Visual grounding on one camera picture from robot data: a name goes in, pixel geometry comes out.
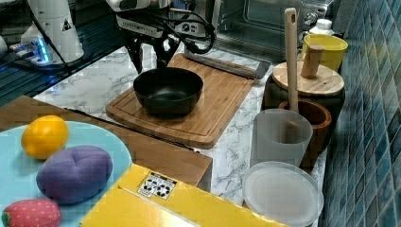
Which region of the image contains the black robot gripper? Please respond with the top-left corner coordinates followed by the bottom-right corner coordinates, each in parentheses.
top-left (115, 10), bottom-right (182, 74)

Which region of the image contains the black bowl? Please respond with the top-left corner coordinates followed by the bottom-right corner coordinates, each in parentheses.
top-left (133, 67), bottom-right (203, 114)

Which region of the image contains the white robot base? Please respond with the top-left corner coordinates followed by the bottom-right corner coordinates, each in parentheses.
top-left (9, 0), bottom-right (84, 67)

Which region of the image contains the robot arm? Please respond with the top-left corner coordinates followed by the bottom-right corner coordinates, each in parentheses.
top-left (106, 0), bottom-right (180, 73)

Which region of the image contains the wooden cutting board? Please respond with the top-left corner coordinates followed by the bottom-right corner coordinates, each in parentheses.
top-left (106, 54), bottom-right (254, 148)

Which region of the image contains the stainless steel toaster oven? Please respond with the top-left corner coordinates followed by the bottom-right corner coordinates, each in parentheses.
top-left (180, 0), bottom-right (333, 79)

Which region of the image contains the yellow toy lemon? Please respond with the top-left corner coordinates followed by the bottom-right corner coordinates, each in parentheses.
top-left (21, 115), bottom-right (69, 160)

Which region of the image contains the purple plush toy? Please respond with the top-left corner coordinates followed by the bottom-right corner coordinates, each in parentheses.
top-left (36, 146), bottom-right (113, 204)

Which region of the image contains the yellow cereal box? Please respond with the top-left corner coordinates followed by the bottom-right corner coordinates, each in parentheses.
top-left (79, 165), bottom-right (287, 227)

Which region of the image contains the wooden spatula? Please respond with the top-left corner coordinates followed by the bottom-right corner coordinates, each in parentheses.
top-left (284, 7), bottom-right (300, 145)

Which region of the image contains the translucent plastic cup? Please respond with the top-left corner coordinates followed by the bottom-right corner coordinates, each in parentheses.
top-left (250, 109), bottom-right (313, 166)

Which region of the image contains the black canister with wooden lid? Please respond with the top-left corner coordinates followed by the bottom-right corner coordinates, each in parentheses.
top-left (261, 44), bottom-right (344, 123)

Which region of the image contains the white-capped spice bottle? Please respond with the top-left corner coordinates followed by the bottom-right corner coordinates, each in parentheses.
top-left (309, 19), bottom-right (334, 36)

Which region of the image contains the brown wooden cup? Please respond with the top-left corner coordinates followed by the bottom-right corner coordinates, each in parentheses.
top-left (280, 99), bottom-right (332, 170)

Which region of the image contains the yellow mug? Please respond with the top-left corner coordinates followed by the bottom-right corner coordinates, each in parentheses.
top-left (301, 34), bottom-right (348, 71)

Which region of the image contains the clear plastic container lid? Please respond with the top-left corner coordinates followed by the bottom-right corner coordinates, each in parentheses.
top-left (242, 162), bottom-right (323, 227)

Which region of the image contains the red plush strawberry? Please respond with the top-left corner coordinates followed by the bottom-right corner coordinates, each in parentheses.
top-left (1, 199), bottom-right (61, 227)

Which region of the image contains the black cable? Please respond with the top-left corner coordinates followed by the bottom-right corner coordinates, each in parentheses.
top-left (26, 6), bottom-right (75, 75)

